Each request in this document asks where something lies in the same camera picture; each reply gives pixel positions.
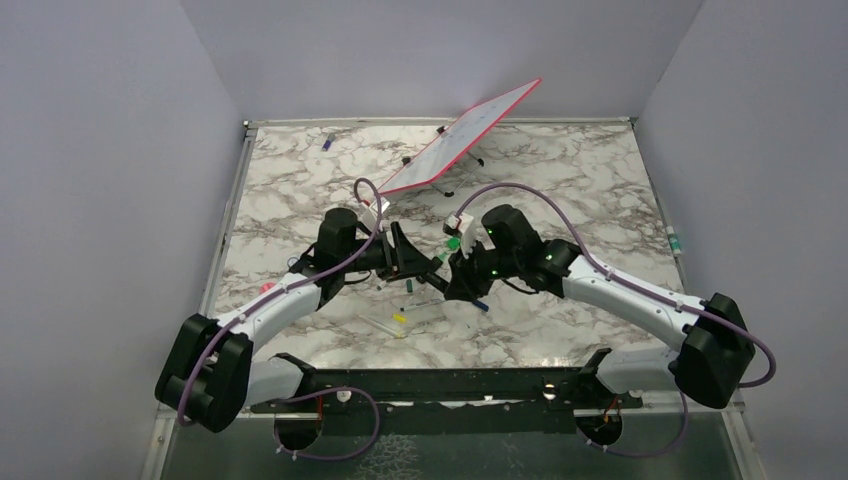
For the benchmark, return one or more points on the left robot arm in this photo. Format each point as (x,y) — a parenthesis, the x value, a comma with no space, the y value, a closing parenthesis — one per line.
(210,375)

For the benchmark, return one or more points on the pink framed whiteboard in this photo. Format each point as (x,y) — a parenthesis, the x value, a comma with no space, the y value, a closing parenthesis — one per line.
(484,116)

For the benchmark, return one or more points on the blue marker cap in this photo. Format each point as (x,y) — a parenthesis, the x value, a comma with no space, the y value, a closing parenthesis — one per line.
(482,306)

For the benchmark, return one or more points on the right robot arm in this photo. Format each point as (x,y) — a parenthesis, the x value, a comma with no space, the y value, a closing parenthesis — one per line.
(704,352)

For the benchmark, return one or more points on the pink round object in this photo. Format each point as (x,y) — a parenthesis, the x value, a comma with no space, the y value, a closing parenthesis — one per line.
(267,288)

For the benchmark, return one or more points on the white yellow-tip marker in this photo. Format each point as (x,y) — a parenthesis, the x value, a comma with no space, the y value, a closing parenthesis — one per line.
(391,330)

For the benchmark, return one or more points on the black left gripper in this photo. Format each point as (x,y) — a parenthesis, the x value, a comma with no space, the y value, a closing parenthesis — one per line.
(403,259)

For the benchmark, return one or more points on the green white marker on rail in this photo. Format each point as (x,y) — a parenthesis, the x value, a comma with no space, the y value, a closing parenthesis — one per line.
(673,241)

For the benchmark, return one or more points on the white black-tip marker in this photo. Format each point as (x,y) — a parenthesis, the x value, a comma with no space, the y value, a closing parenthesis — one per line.
(422,304)

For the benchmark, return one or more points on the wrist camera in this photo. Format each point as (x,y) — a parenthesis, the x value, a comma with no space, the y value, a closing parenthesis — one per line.
(373,215)
(464,227)

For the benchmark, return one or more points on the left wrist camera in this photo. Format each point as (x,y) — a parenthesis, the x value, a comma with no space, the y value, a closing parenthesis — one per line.
(373,215)

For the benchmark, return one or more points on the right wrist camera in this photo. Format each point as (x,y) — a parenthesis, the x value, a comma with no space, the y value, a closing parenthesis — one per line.
(464,227)

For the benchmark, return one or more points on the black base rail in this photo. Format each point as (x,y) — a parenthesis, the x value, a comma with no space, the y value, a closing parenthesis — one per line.
(454,401)

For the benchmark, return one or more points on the whiteboard metal stand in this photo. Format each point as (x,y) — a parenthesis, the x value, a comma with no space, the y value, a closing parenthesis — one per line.
(457,173)

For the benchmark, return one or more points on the small purple marker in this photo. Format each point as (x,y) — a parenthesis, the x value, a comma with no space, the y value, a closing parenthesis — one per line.
(328,142)

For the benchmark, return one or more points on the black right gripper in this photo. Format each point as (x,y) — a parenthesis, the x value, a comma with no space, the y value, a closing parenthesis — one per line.
(465,283)

